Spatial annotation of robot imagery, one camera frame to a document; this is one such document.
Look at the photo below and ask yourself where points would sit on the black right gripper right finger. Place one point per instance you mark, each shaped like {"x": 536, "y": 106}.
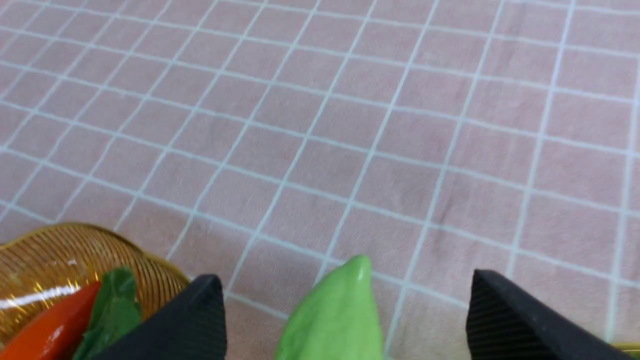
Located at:
{"x": 504, "y": 322}

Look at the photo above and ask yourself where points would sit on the green glass plate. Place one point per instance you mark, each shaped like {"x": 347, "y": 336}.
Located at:
{"x": 630, "y": 348}

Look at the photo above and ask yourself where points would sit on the amber glass plate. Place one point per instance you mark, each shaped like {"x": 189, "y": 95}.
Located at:
{"x": 43, "y": 266}

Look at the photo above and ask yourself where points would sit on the pink checkered tablecloth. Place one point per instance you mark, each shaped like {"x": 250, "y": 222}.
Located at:
{"x": 267, "y": 141}

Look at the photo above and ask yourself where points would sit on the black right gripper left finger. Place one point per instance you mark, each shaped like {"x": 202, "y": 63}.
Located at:
{"x": 192, "y": 326}

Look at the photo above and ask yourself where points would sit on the green bitter gourd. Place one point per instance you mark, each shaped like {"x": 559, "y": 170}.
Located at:
{"x": 337, "y": 320}

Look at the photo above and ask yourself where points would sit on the orange carrot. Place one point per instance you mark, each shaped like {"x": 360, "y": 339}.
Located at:
{"x": 82, "y": 325}

